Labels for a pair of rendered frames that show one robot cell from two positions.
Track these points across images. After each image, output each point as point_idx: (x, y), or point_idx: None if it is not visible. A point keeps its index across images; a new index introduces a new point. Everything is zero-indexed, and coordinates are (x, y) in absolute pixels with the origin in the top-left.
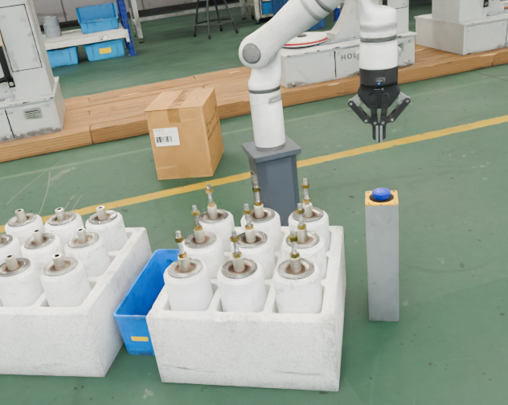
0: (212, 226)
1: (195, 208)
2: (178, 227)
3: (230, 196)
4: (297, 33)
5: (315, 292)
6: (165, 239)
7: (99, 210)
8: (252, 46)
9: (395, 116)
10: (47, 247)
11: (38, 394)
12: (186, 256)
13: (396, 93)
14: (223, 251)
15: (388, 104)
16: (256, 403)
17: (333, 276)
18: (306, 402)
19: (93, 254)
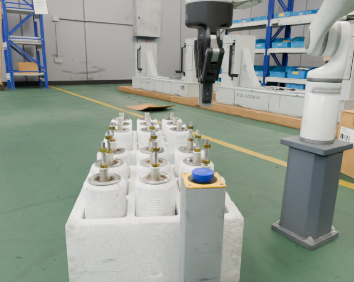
0: (176, 151)
1: (150, 123)
2: (271, 187)
3: (342, 198)
4: (332, 14)
5: (91, 202)
6: (252, 186)
7: (176, 122)
8: (308, 30)
9: (203, 72)
10: (142, 126)
11: None
12: (111, 141)
13: (205, 41)
14: None
15: (203, 56)
16: (66, 254)
17: (139, 220)
18: (61, 280)
19: (142, 136)
